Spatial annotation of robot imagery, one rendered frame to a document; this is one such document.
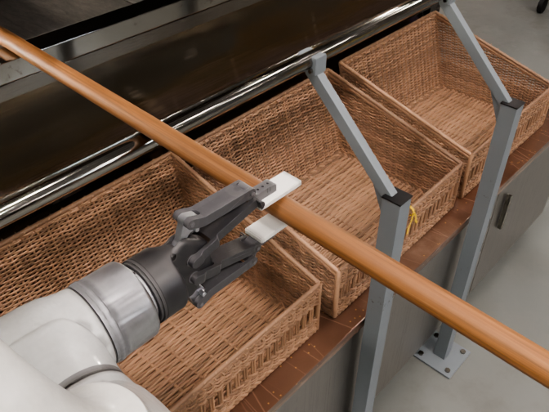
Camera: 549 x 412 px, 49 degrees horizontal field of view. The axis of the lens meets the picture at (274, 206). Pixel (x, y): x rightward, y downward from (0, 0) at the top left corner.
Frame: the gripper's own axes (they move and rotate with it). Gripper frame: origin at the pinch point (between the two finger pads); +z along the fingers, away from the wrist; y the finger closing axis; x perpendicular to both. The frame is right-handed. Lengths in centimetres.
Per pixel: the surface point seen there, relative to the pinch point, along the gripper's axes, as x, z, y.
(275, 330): -14, 15, 48
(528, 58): -87, 319, 118
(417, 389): -5, 70, 119
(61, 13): -75, 15, 1
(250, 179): -4.3, 0.2, -1.7
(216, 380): -13.3, -1.3, 48.0
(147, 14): -63, 28, 1
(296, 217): 4.2, -0.8, -1.2
